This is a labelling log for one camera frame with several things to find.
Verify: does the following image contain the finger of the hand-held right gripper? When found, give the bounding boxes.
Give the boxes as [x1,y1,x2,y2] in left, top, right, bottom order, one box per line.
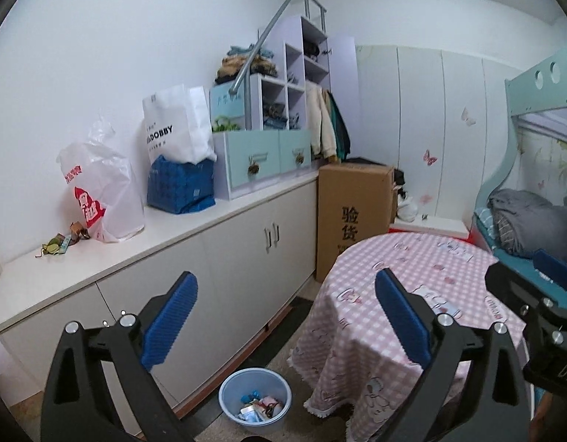
[485,262,567,327]
[534,249,567,288]

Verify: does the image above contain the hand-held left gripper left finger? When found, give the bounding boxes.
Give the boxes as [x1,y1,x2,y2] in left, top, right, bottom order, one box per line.
[40,271,199,442]

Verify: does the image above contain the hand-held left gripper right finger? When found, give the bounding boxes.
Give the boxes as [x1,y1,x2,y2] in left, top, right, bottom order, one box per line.
[371,268,535,442]

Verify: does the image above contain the blue plastic bin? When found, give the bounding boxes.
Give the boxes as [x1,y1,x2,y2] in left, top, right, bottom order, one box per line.
[219,368,293,436]

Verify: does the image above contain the grey duvet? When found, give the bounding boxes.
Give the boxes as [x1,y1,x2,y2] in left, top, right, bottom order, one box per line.
[487,189,567,259]

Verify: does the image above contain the pink checkered tablecloth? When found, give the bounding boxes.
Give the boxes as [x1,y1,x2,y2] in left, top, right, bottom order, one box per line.
[288,232,530,442]

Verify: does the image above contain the white low cabinet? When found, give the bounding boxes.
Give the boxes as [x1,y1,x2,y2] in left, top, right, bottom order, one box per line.
[0,172,321,442]

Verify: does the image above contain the small white plastic bag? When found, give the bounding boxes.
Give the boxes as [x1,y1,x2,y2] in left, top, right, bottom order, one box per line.
[396,193,420,222]

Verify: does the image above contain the brown cardboard box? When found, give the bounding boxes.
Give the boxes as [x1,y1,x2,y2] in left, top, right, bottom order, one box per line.
[316,159,397,281]

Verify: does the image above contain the blue woven bag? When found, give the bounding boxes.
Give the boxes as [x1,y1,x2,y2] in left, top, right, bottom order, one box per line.
[147,154,216,215]

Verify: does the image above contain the small green wrapper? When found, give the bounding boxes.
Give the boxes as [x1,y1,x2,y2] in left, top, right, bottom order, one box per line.
[35,235,72,257]

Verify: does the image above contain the white plastic bag red print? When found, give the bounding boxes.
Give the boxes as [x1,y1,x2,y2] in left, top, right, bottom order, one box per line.
[57,110,145,244]

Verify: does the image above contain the teal bunk bed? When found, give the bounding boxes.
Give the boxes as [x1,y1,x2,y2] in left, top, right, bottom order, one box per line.
[474,39,567,277]

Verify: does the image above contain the white wardrobe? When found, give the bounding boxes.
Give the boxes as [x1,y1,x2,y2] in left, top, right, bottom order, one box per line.
[357,45,512,235]

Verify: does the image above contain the dark hanging jacket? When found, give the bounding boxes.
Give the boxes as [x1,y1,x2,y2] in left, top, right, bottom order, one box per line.
[327,92,353,163]

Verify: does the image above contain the white paper shopping bag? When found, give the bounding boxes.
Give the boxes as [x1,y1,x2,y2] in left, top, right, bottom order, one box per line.
[142,84,217,165]

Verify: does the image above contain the cream hanging jacket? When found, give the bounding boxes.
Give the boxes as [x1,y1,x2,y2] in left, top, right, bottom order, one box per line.
[305,84,336,159]

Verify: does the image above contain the folded jeans in cubby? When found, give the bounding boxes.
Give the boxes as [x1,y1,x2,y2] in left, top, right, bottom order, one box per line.
[264,104,286,130]

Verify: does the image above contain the pile of folded clothes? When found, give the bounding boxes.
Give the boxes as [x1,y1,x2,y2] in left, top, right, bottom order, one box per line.
[215,43,279,79]

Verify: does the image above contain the grey metal handrail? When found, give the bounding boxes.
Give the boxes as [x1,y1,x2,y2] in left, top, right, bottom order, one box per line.
[228,0,328,130]

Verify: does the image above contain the lilac stair shelf unit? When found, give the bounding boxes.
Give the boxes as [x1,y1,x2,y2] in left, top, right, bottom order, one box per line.
[210,15,360,166]

